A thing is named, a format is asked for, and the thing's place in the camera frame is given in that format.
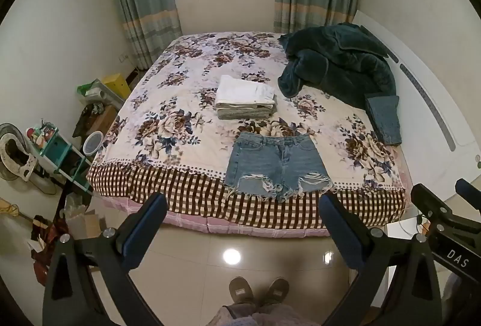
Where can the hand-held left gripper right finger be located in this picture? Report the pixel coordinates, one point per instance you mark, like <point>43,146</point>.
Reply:
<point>340,228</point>

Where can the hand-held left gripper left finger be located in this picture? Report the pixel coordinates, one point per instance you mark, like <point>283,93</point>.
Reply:
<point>144,228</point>

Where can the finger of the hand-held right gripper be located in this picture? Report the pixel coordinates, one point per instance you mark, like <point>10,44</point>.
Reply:
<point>469,189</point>
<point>428,200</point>

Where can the blue denim shorts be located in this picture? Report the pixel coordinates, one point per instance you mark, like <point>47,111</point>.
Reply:
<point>274,160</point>

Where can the folded grey pants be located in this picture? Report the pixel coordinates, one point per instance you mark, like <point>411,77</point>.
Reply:
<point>244,112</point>

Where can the folded white pants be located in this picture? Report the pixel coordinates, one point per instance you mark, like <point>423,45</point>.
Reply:
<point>244,89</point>

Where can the cardboard box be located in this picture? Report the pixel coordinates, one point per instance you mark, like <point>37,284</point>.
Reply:
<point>84,224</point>

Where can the person's right shoe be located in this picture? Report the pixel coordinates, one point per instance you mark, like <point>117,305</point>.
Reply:
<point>276,290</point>

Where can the person's shoe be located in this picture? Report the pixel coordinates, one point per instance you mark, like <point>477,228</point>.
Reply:
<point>241,290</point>
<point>276,290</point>

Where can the folded blue jeans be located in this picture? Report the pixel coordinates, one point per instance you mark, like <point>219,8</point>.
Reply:
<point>387,119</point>

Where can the pile of red clothes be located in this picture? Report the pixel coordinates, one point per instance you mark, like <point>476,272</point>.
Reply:
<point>47,232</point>

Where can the white round bowl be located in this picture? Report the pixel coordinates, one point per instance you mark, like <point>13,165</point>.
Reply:
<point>93,142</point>

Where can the white headboard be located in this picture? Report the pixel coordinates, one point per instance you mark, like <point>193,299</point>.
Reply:
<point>443,85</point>

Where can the person's left shoe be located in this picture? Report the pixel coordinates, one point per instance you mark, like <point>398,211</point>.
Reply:
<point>241,290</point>

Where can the wooden nightstand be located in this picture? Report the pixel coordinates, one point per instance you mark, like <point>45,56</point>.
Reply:
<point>99,119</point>

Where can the teal shelf rack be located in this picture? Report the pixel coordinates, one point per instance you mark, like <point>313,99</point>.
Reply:
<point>56,149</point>

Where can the person's legs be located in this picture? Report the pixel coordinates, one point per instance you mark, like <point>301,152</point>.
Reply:
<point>255,315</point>

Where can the bed with floral cover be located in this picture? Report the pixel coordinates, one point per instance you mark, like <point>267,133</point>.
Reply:
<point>180,93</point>

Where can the yellow box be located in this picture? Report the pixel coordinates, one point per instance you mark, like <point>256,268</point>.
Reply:
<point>117,85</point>

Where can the white standing fan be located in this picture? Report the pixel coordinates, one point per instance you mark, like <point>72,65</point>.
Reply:
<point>15,157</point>

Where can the green and white bag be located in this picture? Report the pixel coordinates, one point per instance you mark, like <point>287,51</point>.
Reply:
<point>92,89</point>

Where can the dark green fleece blanket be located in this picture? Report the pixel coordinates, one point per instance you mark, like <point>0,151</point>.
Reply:
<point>338,63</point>

